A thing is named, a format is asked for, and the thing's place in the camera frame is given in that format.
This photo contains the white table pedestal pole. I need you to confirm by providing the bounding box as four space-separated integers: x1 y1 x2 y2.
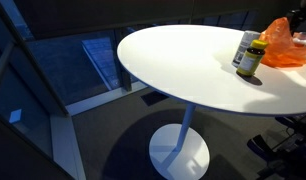
176 104 196 151

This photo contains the white and orange container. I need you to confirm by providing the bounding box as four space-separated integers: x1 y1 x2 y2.
293 32 306 47

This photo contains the brown bottle yellow cap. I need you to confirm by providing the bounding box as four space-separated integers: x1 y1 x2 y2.
236 40 268 77

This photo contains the white round table base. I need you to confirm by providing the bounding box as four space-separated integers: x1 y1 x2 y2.
149 124 210 180

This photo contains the orange plastic bag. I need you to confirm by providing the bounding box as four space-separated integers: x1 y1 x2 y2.
260 17 306 68

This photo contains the white cylindrical can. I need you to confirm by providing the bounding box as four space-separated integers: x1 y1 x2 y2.
232 30 260 67

